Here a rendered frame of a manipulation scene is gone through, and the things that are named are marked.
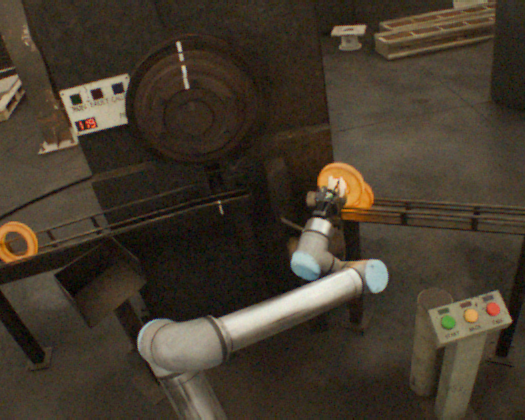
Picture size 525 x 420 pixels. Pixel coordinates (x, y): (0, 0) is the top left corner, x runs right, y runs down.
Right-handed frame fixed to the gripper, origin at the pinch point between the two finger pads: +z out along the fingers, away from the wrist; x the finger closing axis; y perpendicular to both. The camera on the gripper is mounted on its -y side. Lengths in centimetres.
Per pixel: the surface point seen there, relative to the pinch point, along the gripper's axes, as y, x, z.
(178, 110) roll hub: 34, 46, -6
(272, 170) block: -6.3, 29.0, 5.4
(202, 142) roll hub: 19.7, 42.8, -6.7
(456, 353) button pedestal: -27, -47, -40
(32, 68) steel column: -42, 312, 115
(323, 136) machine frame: -7.6, 15.6, 26.2
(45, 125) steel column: -92, 319, 95
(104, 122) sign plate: 27, 83, -7
